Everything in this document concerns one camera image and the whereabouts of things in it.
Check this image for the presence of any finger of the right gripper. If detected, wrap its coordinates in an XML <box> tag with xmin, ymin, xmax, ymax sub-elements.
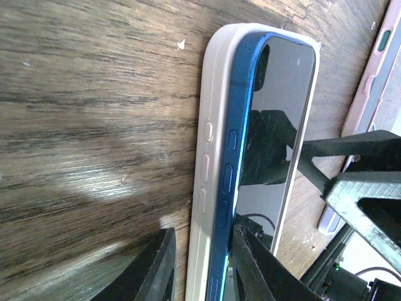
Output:
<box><xmin>298</xmin><ymin>130</ymin><xmax>400</xmax><ymax>196</ymax></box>

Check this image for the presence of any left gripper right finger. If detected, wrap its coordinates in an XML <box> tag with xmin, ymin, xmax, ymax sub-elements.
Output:
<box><xmin>232</xmin><ymin>225</ymin><xmax>321</xmax><ymax>300</ymax></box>

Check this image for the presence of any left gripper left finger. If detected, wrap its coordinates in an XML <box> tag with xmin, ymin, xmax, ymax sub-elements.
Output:
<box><xmin>92</xmin><ymin>228</ymin><xmax>176</xmax><ymax>300</ymax></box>

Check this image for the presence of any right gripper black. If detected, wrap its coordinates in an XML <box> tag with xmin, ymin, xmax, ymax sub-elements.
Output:
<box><xmin>301</xmin><ymin>171</ymin><xmax>400</xmax><ymax>300</ymax></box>

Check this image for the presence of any pink phone case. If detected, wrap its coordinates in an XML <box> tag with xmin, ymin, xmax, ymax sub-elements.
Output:
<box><xmin>341</xmin><ymin>1</ymin><xmax>400</xmax><ymax>137</ymax></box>

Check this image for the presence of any black phone blue edge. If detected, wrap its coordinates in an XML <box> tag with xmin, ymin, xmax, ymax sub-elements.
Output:
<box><xmin>206</xmin><ymin>30</ymin><xmax>318</xmax><ymax>300</ymax></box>

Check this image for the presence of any beige phone case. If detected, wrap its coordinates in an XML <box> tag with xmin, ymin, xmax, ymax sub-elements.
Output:
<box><xmin>185</xmin><ymin>23</ymin><xmax>320</xmax><ymax>300</ymax></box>

